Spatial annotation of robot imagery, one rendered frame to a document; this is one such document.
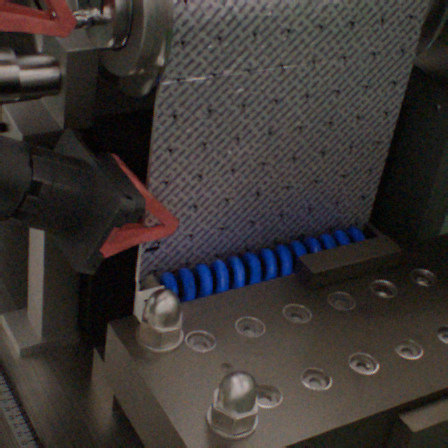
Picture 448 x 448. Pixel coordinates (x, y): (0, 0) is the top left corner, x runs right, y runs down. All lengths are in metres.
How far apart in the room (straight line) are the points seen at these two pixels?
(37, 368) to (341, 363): 0.29
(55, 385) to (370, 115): 0.36
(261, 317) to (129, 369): 0.12
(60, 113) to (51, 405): 0.26
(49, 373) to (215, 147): 0.27
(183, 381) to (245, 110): 0.21
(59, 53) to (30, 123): 0.06
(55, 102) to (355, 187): 0.27
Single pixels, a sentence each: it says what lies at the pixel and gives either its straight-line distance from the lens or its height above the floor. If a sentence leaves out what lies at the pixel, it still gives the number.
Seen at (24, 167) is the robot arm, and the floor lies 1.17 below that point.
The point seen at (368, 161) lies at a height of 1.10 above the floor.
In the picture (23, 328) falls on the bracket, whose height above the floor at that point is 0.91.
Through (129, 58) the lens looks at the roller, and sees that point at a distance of 0.69.
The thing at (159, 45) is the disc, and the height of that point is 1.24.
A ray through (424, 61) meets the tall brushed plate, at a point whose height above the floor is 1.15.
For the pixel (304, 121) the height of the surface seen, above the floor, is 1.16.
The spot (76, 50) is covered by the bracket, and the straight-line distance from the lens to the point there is 0.73.
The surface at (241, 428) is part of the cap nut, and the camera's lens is 0.67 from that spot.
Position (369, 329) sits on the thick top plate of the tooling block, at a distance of 0.78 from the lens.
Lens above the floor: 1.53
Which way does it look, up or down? 35 degrees down
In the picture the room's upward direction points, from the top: 11 degrees clockwise
